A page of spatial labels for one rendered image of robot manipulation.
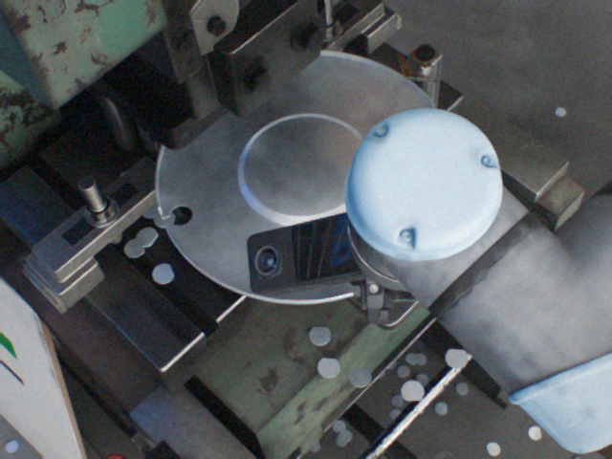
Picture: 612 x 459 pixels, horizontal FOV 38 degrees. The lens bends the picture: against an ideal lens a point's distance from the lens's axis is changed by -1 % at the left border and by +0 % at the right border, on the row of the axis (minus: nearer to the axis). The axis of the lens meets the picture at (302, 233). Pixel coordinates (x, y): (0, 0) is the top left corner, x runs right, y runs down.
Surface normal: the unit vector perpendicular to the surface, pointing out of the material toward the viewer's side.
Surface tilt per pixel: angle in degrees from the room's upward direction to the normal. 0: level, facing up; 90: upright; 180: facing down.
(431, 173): 19
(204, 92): 90
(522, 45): 0
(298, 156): 0
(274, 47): 90
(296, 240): 35
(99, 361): 0
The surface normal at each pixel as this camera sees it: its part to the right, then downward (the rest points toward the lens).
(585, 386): -0.29, 0.09
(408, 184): -0.05, -0.19
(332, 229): -0.53, -0.11
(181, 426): -0.07, -0.50
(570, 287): 0.17, -0.46
